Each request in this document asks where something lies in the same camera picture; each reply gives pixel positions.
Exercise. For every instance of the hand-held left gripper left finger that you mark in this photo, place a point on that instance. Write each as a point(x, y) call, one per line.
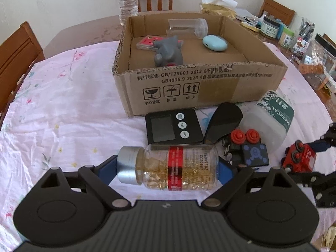
point(109, 168)

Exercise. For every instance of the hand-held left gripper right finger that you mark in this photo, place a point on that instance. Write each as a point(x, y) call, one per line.
point(227, 173)

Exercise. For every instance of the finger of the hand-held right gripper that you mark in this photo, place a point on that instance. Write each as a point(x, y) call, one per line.
point(323, 189)
point(325, 141)

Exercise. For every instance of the red toy train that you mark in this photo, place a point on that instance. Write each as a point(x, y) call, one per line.
point(302, 157)

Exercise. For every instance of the capsule bottle with silver cap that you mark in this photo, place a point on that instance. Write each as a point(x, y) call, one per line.
point(157, 168)

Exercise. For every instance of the cardboard box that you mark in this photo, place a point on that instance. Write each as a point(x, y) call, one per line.
point(210, 89)

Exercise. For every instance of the grey rubber toy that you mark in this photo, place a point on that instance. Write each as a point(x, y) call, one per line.
point(168, 52)

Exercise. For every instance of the teal round case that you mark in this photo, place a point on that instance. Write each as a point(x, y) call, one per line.
point(215, 42)

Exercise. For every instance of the red card pack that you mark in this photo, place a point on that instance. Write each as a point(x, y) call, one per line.
point(145, 42)

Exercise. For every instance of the clear plastic jar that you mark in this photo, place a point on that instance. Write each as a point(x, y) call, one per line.
point(183, 26)

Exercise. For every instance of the black toy car red wheels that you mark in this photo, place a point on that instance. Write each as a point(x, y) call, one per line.
point(254, 153)

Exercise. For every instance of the black plastic paddle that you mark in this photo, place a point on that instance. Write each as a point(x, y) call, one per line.
point(223, 120)

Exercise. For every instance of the white bottle with green label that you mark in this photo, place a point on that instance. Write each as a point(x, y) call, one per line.
point(262, 126)

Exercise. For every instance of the black digital timer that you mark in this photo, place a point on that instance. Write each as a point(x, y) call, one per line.
point(160, 128)

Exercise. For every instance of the pink floral cloth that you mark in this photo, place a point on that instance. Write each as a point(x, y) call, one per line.
point(65, 110)

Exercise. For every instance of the large black-lidded plastic jar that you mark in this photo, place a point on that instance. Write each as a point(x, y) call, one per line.
point(320, 65)

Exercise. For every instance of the small green-lidded bottle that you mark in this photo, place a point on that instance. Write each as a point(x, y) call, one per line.
point(286, 38)

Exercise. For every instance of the pen holder with pens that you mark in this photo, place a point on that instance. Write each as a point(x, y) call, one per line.
point(305, 31)

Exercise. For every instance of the small black-lidded jar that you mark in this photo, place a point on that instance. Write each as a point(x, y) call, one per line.
point(270, 29)

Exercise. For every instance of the yellow sticky notes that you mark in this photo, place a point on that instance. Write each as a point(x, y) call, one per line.
point(249, 25)

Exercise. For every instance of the bundle of pens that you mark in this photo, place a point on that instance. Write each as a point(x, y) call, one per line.
point(250, 19)

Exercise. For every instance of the clear plastic water bottle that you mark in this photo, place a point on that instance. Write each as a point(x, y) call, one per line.
point(128, 5)

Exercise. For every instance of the gold tissue pack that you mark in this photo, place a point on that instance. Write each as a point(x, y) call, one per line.
point(218, 8)

